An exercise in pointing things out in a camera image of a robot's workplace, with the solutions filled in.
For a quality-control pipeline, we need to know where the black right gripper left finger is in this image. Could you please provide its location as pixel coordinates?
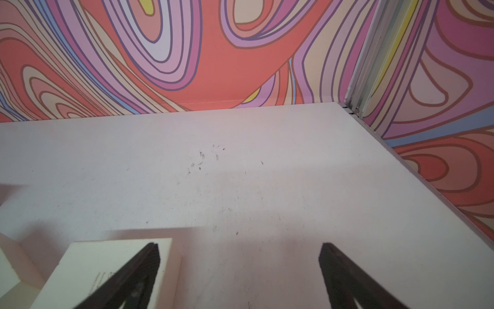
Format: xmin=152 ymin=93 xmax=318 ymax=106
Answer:
xmin=76 ymin=243 xmax=160 ymax=309

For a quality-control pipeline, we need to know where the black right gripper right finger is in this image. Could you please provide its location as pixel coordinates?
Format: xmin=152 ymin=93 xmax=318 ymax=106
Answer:
xmin=319 ymin=243 xmax=407 ymax=308

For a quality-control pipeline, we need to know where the cream drawer jewelry box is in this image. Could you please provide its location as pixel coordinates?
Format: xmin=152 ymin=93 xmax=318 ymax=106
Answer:
xmin=32 ymin=238 xmax=181 ymax=308

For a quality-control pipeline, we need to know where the cream jewelry box near stack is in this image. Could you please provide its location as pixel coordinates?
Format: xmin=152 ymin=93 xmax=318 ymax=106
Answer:
xmin=1 ymin=234 xmax=45 ymax=308

